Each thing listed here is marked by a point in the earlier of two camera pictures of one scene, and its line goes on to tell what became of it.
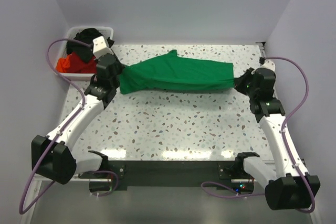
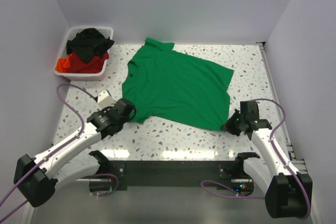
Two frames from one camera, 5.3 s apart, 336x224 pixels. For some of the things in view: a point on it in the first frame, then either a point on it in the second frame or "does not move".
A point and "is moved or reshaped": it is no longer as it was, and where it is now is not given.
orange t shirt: x=62 y=64 does not move
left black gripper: x=120 y=66 to x=106 y=109
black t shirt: x=83 y=51 does not move
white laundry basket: x=108 y=32 does not move
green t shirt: x=171 y=72 is moved or reshaped
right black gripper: x=239 y=82 to x=228 y=126
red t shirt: x=79 y=66 does not move
